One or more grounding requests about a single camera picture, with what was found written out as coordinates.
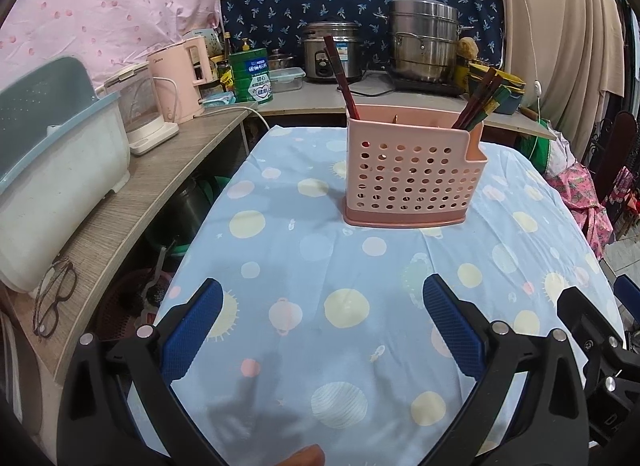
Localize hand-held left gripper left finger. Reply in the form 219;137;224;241
57;278;226;466

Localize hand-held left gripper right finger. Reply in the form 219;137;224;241
422;273;591;466

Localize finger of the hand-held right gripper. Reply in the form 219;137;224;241
614;275;640;307
556;286;626;362

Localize pink perforated utensil holder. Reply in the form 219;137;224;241
342;106;488;227

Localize bundle of green-tipped chopsticks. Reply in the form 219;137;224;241
451;67;517;131

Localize dark red chopstick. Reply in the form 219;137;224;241
323;36;357;119
327;48;360;117

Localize person's left hand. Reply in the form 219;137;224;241
286;444;327;466

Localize red plastic colander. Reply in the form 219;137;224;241
97;268;176;341

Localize green plastic basin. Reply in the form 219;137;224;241
145;173;236;259

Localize pink floral cloth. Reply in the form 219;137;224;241
545;161;613;261

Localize blue planet-print tablecloth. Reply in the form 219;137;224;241
127;123;628;466

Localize steel pot under shelf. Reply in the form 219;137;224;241
170;178;212;243

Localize dark-framed eyeglasses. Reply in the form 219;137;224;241
32;258;78;338

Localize wooden side shelf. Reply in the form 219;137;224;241
0;108;251;387

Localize dark wooden chair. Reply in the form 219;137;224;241
595;110;640;241

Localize green bag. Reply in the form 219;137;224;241
530;121;557;171

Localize white dish drainer box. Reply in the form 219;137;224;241
0;56;132;294

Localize white blender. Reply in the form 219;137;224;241
95;64;180;157

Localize black induction cooker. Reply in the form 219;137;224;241
387;73;463;95

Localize row of hanging clothes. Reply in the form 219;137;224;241
607;0;640;111

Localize pink electric kettle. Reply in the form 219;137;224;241
146;37;213;124

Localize beige curtain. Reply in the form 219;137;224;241
452;0;626;161

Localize grey counter board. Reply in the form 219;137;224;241
255;80;558;141

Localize clear plastic food container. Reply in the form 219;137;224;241
268;67;306;93

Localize steel steamer pot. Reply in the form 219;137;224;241
385;0;473;84

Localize small lidded steel pot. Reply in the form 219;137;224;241
267;49;296;70

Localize white carton box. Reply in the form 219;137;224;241
202;28;223;59

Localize steel rice cooker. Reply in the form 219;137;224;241
301;20;363;84

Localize navy leaf-print cloth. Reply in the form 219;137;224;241
220;0;506;76

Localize white cord with switch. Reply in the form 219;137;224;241
515;0;547;121

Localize white power cable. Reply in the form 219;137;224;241
200;104;271;133

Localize black power cable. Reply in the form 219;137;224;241
350;70;396;98

